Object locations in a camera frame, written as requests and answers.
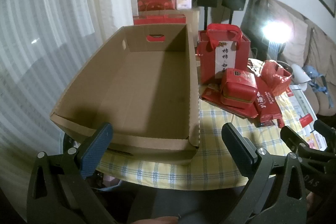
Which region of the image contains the flat red box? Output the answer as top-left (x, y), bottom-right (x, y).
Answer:
top-left (133, 14), bottom-right (186, 42)

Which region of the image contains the brown cardboard box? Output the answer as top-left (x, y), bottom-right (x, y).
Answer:
top-left (134, 7), bottom-right (201, 33)

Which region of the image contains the large cardboard box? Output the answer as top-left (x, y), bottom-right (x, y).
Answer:
top-left (49, 24), bottom-right (200, 165)

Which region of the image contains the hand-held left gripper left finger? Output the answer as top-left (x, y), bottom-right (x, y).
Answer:
top-left (26, 122), bottom-right (118, 224)

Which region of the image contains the flat red cartoon paper bag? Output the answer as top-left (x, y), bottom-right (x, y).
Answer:
top-left (201, 86), bottom-right (259, 119)

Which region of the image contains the red plastic bag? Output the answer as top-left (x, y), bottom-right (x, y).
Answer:
top-left (260, 59), bottom-right (293, 96)

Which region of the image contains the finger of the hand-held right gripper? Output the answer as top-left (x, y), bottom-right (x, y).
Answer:
top-left (280, 125), bottom-right (311, 155)
top-left (313, 119), bottom-right (336, 153)

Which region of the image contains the red tin box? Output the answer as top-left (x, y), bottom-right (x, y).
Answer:
top-left (220, 68), bottom-right (258, 110)

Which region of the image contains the bright lamp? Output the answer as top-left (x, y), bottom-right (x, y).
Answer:
top-left (259, 17), bottom-right (293, 56)

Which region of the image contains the beige pillow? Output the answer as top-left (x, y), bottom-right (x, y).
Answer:
top-left (283, 13), bottom-right (309, 67)
top-left (307, 27), bottom-right (336, 83)

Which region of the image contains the yellow checked tablecloth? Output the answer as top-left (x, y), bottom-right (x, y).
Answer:
top-left (96, 57), bottom-right (319, 191)

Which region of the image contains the beige sofa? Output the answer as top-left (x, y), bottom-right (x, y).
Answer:
top-left (240, 0), bottom-right (336, 117)

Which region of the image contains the red gift bag white tag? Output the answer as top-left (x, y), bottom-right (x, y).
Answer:
top-left (197, 24), bottom-right (251, 85)

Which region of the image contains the long red bag white print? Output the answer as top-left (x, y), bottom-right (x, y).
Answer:
top-left (255, 77), bottom-right (285, 128)

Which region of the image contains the white printed paper sheet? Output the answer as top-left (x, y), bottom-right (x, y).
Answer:
top-left (286, 84), bottom-right (326, 155)

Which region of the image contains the white curtain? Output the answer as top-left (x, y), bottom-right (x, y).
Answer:
top-left (0, 0), bottom-right (137, 161)

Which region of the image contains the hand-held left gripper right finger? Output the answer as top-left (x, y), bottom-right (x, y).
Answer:
top-left (221, 122), bottom-right (308, 224)

